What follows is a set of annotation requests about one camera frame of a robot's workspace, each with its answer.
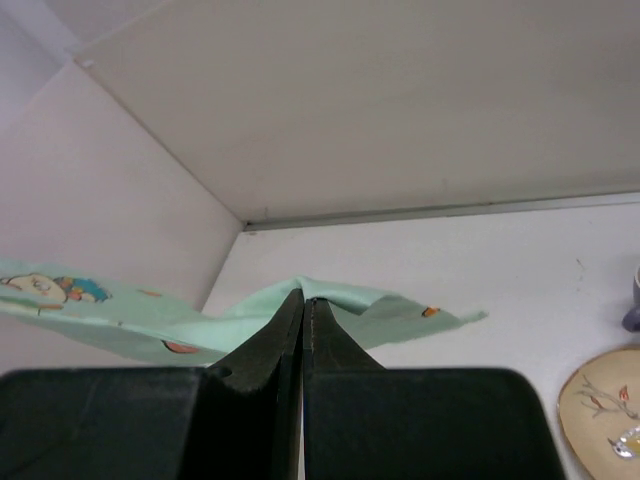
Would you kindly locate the aluminium table edge rail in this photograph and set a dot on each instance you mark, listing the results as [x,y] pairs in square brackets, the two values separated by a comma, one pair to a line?
[447,211]

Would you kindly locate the beige patterned plate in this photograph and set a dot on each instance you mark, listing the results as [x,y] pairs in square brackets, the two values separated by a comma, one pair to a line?
[598,414]

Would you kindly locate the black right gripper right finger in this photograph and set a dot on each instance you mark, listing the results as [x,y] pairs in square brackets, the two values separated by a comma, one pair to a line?
[363,421]

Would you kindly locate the mint green cartoon cloth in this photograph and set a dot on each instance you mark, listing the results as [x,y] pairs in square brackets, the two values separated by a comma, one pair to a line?
[147,325]

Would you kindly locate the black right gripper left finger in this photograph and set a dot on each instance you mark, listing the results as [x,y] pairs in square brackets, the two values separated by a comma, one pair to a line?
[236,419]

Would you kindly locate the purple ceramic cup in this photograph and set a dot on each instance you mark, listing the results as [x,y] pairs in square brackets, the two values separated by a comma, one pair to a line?
[631,320]

